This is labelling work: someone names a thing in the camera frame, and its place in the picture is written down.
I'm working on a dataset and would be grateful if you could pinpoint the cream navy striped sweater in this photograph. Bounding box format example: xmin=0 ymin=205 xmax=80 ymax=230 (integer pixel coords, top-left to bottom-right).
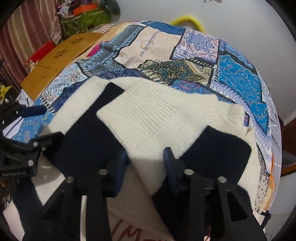
xmin=3 ymin=76 xmax=265 ymax=241

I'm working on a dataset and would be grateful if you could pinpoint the clutter pile of clothes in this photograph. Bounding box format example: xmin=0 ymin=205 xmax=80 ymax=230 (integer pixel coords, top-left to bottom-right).
xmin=57 ymin=0 xmax=81 ymax=17

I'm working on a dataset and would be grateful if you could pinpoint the wooden lap desk tray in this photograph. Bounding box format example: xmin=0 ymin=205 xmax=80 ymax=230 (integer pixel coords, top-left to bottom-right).
xmin=21 ymin=33 xmax=103 ymax=101

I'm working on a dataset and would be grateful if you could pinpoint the red box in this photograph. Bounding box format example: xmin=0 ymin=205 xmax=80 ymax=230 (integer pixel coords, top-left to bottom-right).
xmin=24 ymin=41 xmax=55 ymax=65

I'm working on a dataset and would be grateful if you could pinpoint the pink striped curtain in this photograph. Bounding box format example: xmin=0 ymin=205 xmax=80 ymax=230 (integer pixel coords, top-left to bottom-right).
xmin=1 ymin=1 xmax=63 ymax=91

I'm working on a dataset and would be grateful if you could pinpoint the grey checked bed sheet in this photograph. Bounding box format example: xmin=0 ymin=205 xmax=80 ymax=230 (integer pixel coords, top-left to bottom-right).
xmin=268 ymin=97 xmax=283 ymax=186

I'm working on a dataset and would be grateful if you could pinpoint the green fabric storage box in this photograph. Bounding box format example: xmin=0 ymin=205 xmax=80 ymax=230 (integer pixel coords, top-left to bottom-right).
xmin=60 ymin=8 xmax=110 ymax=40

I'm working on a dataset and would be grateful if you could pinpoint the orange box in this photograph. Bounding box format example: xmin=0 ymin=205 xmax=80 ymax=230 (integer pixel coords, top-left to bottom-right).
xmin=73 ymin=4 xmax=98 ymax=16

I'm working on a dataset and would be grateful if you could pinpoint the grey plush toy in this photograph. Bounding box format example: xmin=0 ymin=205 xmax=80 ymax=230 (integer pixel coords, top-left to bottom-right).
xmin=99 ymin=0 xmax=120 ymax=15

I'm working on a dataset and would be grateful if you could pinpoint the blue patchwork bedspread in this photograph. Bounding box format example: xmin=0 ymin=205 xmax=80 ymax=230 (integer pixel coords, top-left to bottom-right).
xmin=14 ymin=21 xmax=274 ymax=210

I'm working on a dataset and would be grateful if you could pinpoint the yellow foam tube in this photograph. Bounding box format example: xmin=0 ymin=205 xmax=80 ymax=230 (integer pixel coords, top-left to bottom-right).
xmin=170 ymin=15 xmax=206 ymax=33

